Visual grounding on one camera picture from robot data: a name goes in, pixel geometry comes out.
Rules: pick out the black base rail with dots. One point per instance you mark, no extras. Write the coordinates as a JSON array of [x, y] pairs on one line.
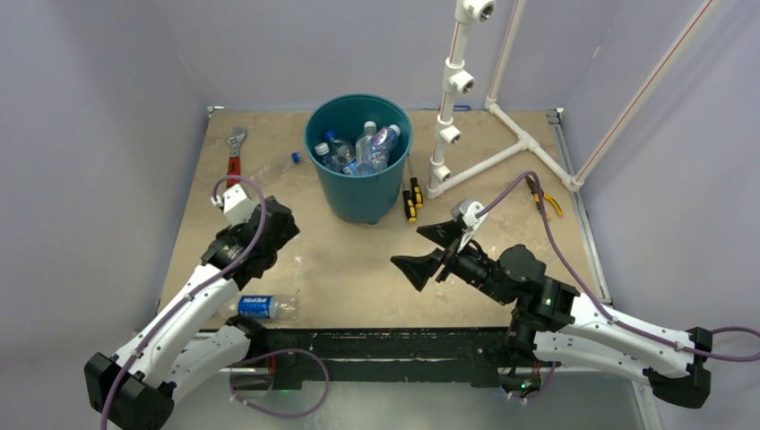
[[479, 356]]

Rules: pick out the left yellow-black screwdriver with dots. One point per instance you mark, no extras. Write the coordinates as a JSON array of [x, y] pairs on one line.
[[409, 202]]

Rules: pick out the white PVC pipe stand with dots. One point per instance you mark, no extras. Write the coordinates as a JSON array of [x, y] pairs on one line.
[[457, 81]]

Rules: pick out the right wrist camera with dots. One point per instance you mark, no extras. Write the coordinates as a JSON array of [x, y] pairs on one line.
[[466, 214]]

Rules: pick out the clear bottle light-blue cap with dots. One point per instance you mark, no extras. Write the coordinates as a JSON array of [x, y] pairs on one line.
[[325, 154]]

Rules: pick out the teal plastic bin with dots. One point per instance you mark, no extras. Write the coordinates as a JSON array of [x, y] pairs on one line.
[[360, 199]]

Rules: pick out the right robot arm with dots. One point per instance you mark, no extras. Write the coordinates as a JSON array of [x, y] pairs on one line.
[[552, 321]]

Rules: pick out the red handled adjustable wrench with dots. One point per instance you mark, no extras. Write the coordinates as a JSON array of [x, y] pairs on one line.
[[235, 142]]

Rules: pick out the right yellow-black screwdriver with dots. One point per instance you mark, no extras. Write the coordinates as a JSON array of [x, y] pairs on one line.
[[416, 191]]

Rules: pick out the clear bottle blue-orange label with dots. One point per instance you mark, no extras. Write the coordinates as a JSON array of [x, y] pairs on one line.
[[363, 166]]

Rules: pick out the small clear bottle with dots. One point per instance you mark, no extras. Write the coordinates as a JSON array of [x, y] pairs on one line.
[[380, 146]]

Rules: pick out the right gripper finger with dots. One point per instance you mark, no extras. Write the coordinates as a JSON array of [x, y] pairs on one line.
[[418, 270], [448, 234]]

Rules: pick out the clear bottle white cap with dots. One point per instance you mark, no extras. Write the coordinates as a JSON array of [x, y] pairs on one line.
[[271, 172]]

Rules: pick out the Pepsi bottle blue cap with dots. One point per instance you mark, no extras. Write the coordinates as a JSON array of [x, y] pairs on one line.
[[343, 153]]

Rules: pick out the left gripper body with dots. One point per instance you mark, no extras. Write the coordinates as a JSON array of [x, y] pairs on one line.
[[289, 231]]

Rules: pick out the yellow-black screwdriver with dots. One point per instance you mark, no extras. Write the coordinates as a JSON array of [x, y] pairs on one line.
[[416, 191], [409, 202]]

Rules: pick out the yellow handled pliers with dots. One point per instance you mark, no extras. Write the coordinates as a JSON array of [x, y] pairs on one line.
[[540, 197]]

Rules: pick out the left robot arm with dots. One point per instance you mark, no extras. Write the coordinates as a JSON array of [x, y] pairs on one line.
[[138, 386]]

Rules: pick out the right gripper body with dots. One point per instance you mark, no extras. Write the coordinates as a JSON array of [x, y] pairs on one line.
[[471, 266]]

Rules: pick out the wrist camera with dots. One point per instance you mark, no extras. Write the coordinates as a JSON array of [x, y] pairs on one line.
[[466, 214], [235, 205]]

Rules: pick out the white pipe on wall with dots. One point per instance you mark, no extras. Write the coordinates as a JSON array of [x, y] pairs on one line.
[[525, 142]]

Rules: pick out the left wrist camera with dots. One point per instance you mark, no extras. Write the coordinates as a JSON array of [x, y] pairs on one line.
[[235, 205]]

